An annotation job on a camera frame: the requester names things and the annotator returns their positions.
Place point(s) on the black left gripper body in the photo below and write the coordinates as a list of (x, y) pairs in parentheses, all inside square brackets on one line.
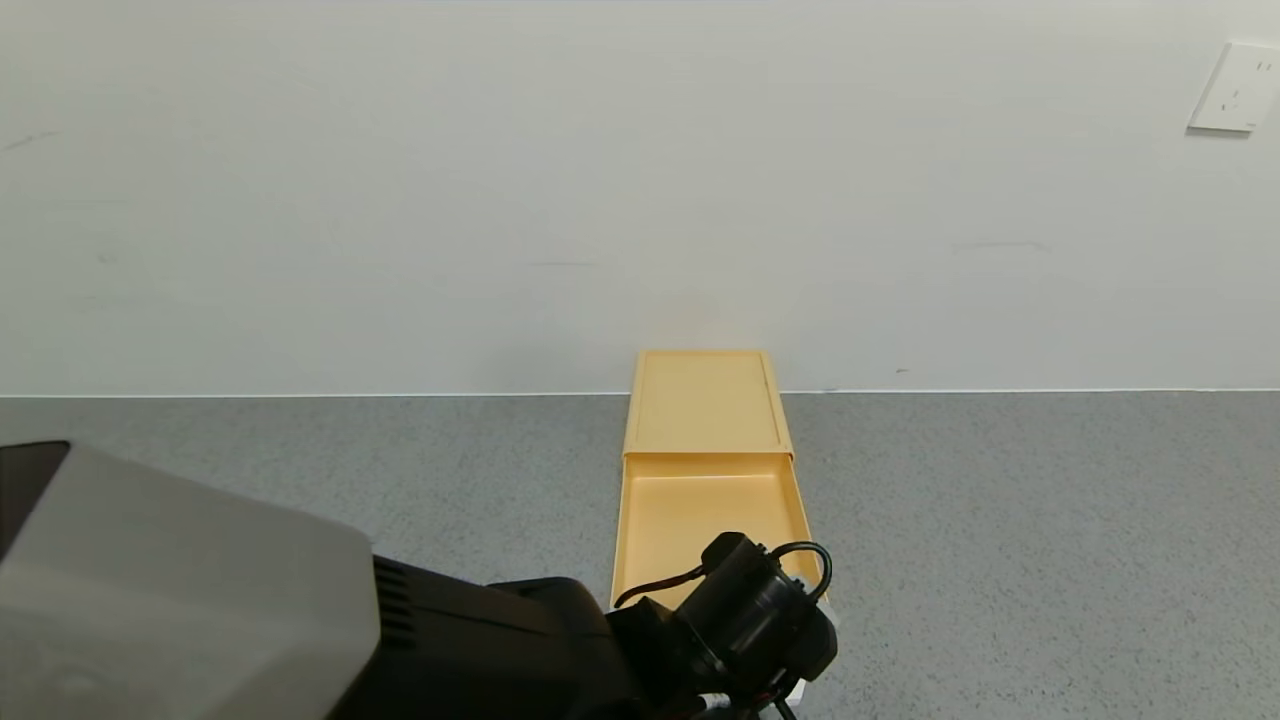
[(800, 660)]

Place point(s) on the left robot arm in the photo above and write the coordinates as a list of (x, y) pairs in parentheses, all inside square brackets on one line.
[(200, 600)]

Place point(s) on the white wall socket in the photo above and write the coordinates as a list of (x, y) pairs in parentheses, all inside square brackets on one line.
[(1238, 88)]

